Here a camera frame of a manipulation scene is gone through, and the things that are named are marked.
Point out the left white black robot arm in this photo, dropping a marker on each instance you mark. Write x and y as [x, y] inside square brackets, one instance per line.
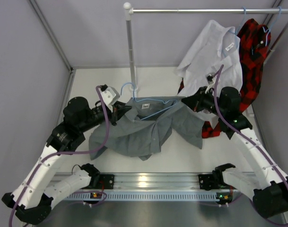
[34, 199]

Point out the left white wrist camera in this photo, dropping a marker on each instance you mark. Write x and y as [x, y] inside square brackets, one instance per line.
[109, 94]

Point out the blue hanger under plaid shirt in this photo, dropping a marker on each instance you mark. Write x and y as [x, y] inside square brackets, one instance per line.
[267, 32]

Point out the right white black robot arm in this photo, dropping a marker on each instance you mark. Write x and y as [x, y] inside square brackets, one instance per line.
[268, 191]

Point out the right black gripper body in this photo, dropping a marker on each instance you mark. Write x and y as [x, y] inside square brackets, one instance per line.
[207, 102]

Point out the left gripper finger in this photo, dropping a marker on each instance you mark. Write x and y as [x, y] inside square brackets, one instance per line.
[120, 105]
[121, 111]

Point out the white collared shirt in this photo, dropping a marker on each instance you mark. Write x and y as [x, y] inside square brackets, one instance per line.
[216, 45]

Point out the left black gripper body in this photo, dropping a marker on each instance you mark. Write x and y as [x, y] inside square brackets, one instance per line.
[100, 115]

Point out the light blue wire hanger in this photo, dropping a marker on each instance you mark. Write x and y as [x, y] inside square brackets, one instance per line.
[146, 105]

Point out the aluminium mounting rail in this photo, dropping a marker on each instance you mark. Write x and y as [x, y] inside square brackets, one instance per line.
[151, 182]

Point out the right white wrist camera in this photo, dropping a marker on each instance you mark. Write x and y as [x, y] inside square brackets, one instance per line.
[211, 80]

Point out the grey button-up shirt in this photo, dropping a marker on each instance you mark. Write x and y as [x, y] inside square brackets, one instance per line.
[135, 138]

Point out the red black plaid shirt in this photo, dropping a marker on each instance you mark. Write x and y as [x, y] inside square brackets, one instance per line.
[250, 36]

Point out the silver clothes rack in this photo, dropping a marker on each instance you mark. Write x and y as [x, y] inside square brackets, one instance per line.
[129, 11]

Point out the blue hanger under white shirt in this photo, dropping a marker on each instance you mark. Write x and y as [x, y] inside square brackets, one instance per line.
[230, 38]

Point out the grey slotted cable duct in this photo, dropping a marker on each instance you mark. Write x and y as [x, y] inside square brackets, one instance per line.
[144, 196]

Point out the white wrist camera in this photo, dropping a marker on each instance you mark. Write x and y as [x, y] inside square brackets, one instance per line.
[211, 80]
[109, 94]

